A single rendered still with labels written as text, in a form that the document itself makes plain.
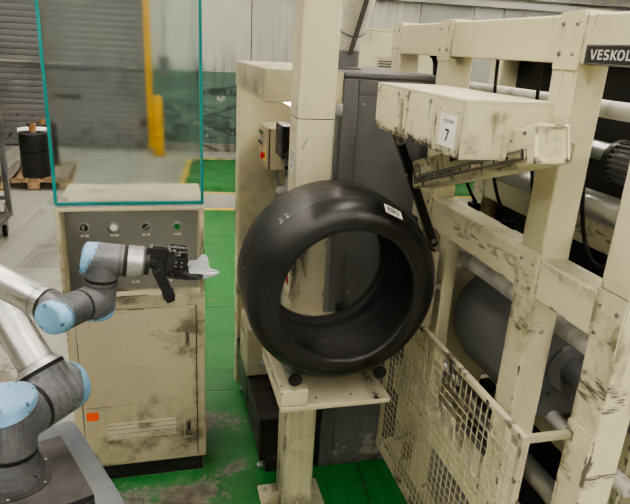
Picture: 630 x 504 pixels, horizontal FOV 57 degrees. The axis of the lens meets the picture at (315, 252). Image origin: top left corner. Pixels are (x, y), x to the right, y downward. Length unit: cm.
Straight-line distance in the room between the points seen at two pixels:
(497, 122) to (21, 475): 159
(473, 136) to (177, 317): 149
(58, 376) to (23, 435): 20
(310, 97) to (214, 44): 894
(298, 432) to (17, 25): 976
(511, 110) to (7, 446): 159
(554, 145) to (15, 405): 155
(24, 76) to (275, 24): 434
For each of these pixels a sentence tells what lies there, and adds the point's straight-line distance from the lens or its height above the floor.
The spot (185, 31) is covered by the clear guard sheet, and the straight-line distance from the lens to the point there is 228.
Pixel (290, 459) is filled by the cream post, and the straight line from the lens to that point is 251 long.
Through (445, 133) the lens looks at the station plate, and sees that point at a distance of 153.
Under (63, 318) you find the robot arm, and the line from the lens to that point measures 162.
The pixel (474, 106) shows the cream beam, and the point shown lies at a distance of 147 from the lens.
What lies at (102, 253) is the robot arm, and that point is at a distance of 169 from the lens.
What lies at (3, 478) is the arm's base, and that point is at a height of 71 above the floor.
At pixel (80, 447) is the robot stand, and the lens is 216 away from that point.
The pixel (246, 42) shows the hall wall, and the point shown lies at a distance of 1087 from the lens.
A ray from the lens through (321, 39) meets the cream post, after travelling 196.
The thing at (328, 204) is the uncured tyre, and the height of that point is 147.
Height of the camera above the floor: 188
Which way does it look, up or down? 19 degrees down
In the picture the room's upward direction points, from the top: 3 degrees clockwise
